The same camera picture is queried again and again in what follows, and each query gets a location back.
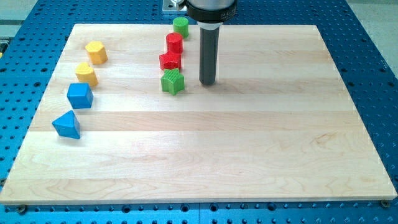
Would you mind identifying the red star block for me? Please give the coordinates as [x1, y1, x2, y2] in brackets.
[159, 51, 182, 70]

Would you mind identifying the green cylinder block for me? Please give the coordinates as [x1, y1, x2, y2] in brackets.
[172, 17, 189, 39]

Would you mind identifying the yellow heart block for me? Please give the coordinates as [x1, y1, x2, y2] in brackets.
[75, 62, 98, 86]

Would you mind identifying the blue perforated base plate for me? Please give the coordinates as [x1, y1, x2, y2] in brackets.
[1, 1, 397, 223]

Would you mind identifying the silver metal mounting bracket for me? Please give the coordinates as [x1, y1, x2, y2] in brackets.
[162, 0, 187, 14]

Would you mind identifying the green star block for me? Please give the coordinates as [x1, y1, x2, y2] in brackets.
[160, 68, 185, 95]

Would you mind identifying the blue cube block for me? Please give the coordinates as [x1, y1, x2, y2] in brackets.
[67, 83, 93, 109]

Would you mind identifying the yellow hexagon block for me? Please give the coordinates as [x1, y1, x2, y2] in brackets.
[85, 41, 108, 65]

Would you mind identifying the wooden board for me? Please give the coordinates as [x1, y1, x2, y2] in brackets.
[1, 24, 397, 205]

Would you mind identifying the blue triangle block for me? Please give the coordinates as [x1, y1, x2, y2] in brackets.
[52, 110, 80, 139]

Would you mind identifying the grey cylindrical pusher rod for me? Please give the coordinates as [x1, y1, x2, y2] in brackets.
[198, 22, 221, 85]

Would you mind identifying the red cylinder block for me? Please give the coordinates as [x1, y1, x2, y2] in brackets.
[165, 32, 183, 54]

